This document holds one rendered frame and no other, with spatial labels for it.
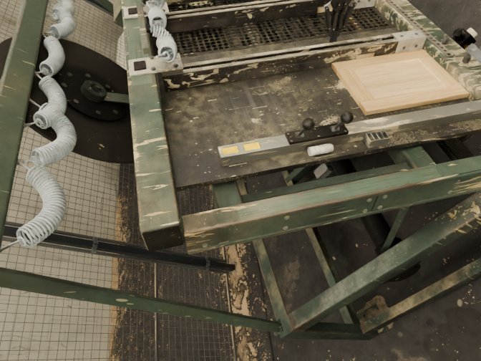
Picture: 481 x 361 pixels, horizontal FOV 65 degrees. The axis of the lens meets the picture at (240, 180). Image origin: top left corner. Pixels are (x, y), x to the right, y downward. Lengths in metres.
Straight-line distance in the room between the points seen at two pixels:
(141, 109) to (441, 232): 1.18
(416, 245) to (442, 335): 0.90
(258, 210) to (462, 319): 1.62
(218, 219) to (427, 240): 0.91
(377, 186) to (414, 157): 0.28
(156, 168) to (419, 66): 1.12
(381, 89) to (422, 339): 1.50
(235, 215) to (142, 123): 0.43
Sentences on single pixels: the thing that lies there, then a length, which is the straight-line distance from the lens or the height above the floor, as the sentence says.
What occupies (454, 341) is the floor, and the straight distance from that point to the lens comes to 2.43.
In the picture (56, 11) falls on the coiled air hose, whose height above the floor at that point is 2.06.
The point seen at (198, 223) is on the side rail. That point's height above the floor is 1.73.
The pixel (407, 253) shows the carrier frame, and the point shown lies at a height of 0.79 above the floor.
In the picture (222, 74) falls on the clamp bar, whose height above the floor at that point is 1.57.
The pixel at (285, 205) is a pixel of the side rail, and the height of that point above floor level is 1.54.
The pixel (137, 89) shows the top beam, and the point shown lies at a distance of 1.36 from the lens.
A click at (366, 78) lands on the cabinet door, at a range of 1.57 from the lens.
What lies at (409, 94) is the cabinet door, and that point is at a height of 1.06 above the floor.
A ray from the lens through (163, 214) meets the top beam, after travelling 0.96.
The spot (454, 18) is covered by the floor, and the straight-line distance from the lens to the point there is 3.04.
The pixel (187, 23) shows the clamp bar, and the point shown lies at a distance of 1.85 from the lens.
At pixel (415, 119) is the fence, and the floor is 1.13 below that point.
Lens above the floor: 2.26
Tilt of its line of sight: 37 degrees down
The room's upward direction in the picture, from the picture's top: 71 degrees counter-clockwise
